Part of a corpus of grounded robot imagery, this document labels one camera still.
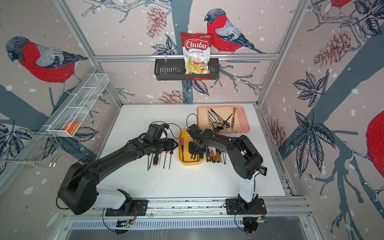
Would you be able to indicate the black yellow deli screwdriver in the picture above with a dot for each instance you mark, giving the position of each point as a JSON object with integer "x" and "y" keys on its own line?
{"x": 148, "y": 164}

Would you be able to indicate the pink plastic tray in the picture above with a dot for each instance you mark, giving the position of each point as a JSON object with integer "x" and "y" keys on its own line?
{"x": 223, "y": 118}

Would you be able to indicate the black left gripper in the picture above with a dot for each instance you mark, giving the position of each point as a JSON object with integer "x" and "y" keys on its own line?
{"x": 171, "y": 143}

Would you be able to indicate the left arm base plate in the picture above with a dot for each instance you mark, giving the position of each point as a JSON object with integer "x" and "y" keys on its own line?
{"x": 130, "y": 208}

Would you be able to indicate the yellow plastic storage box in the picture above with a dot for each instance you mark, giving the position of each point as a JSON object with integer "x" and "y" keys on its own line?
{"x": 187, "y": 159}

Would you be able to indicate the white wire mesh shelf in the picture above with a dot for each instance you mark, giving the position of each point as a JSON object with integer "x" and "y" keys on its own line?
{"x": 80, "y": 103}

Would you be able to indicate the large black yellow-capped screwdriver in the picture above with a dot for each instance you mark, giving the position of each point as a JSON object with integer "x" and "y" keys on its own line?
{"x": 171, "y": 154}

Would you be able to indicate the beige cloth on tray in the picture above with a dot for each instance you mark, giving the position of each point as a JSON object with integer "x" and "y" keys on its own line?
{"x": 223, "y": 119}

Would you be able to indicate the Chuba cassava chips bag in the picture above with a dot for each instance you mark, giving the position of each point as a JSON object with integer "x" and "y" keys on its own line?
{"x": 196, "y": 51}

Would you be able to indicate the orange item in shelf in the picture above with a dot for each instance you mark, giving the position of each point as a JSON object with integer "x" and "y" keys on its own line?
{"x": 71, "y": 127}

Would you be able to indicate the black orange-tipped screwdriver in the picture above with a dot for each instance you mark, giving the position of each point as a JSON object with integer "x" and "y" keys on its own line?
{"x": 156, "y": 159}

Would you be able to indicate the black wire wall basket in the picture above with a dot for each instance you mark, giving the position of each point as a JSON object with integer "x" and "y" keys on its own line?
{"x": 174, "y": 70}

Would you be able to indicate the black spoon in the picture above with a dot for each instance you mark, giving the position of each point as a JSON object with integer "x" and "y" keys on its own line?
{"x": 213, "y": 123}

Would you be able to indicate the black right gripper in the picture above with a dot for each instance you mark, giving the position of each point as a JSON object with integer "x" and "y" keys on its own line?
{"x": 191, "y": 152}

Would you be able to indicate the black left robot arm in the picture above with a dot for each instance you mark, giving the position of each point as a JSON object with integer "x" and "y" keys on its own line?
{"x": 79, "y": 189}

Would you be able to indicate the slim orange black screwdriver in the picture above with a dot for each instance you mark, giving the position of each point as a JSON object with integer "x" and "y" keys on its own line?
{"x": 213, "y": 158}

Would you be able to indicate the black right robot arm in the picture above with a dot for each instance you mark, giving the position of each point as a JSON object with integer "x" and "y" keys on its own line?
{"x": 245, "y": 158}

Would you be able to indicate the pink handled screwdriver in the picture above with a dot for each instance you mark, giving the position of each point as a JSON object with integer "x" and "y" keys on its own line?
{"x": 182, "y": 148}

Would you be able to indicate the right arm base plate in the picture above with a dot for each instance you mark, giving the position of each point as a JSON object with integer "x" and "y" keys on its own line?
{"x": 240, "y": 207}

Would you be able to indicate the large orange black screwdriver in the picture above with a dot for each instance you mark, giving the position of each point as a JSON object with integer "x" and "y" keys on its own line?
{"x": 165, "y": 159}

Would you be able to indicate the purple handled knife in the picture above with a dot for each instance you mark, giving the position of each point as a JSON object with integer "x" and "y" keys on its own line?
{"x": 233, "y": 118}

